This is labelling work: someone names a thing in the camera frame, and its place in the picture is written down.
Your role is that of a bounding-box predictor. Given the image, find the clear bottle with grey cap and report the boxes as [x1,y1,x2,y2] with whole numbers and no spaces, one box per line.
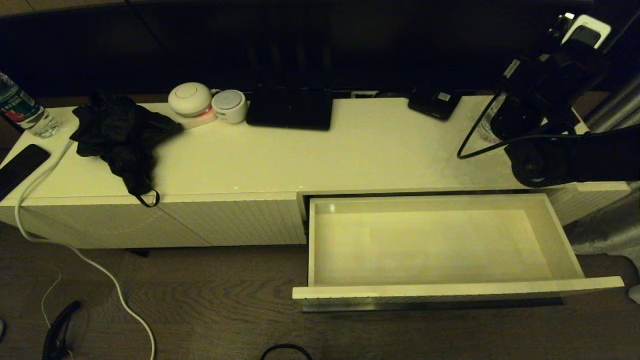
[477,97,508,143]

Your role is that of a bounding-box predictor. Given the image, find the white drawer with black handle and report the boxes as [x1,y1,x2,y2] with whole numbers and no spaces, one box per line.
[292,194,626,313]

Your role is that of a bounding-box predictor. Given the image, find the white low cabinet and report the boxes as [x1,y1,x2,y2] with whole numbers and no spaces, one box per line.
[0,95,631,250]

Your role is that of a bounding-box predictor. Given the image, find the small black device with label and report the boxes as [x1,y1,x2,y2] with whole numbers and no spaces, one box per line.
[407,90,462,121]

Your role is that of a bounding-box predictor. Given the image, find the grey curtain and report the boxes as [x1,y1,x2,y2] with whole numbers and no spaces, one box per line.
[570,70,640,306]

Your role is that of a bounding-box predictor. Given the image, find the black flat box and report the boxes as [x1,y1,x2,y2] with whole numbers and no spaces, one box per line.
[245,89,334,132]

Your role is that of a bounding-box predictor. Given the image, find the small white cylinder speaker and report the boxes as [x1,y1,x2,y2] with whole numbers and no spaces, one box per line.
[211,89,248,124]

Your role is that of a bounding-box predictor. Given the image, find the flat white base with red light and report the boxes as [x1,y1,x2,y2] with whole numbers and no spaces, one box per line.
[172,108,219,131]

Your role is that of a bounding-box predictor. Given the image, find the white round dome device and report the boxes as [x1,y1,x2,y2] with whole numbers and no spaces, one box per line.
[167,82,213,118]

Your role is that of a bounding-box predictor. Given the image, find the black crumpled cloth bag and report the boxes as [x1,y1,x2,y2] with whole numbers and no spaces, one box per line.
[70,92,184,208]

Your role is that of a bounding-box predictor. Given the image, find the water bottle with green label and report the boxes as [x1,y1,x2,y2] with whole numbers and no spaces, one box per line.
[0,71,63,140]

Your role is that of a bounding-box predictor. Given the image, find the black smartphone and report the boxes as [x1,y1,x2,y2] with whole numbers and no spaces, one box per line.
[0,144,52,203]

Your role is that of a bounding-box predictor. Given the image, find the dark framed wall panel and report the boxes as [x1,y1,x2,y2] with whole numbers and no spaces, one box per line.
[542,0,640,68]

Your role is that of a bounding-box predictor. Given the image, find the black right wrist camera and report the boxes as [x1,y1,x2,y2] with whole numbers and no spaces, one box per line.
[490,95,546,142]

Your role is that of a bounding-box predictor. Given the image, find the black cable loop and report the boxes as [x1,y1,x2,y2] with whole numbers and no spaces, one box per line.
[260,344,313,360]

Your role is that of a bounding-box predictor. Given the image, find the thick white cable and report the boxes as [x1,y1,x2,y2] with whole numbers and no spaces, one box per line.
[15,140,157,360]

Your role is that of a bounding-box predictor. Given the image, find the thin white cable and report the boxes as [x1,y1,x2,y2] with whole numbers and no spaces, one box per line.
[30,259,73,360]

